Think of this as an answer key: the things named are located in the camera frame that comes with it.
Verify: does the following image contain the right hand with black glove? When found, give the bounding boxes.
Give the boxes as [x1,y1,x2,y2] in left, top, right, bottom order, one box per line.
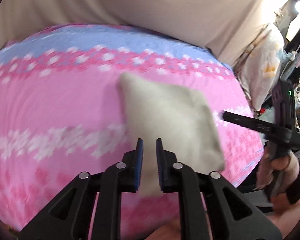
[256,145,300,215]

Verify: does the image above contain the cream knitted sock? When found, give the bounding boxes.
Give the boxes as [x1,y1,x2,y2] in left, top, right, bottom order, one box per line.
[120,73,225,197]

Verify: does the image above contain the pink floral bed sheet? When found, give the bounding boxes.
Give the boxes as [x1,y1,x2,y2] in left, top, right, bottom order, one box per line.
[0,25,263,231]

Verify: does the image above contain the beige blanket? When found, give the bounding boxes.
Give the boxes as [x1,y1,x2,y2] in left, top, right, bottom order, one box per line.
[0,0,288,65]

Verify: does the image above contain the white patterned pillow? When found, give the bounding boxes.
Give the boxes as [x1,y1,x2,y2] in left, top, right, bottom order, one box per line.
[234,23,285,111]

